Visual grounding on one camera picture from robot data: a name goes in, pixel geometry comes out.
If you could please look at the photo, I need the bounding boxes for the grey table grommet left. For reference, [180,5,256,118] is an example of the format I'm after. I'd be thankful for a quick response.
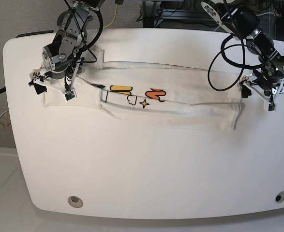
[68,196,83,208]

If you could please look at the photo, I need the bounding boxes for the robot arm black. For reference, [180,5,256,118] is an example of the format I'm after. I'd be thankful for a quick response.
[29,0,103,100]
[201,0,284,111]

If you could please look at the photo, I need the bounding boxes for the yellow cable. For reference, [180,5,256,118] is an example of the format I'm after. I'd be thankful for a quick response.
[100,3,120,30]

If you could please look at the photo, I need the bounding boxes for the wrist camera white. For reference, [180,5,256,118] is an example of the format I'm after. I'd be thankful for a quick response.
[64,90,75,101]
[268,101,276,111]

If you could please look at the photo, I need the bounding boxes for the white printed T-shirt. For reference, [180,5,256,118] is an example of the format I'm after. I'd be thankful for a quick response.
[41,49,242,131]

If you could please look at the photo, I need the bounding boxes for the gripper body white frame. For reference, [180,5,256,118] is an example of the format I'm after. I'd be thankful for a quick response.
[28,65,85,95]
[239,73,284,105]

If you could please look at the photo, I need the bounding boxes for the black aluminium frame rack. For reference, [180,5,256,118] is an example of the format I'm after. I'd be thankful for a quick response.
[137,0,217,28]

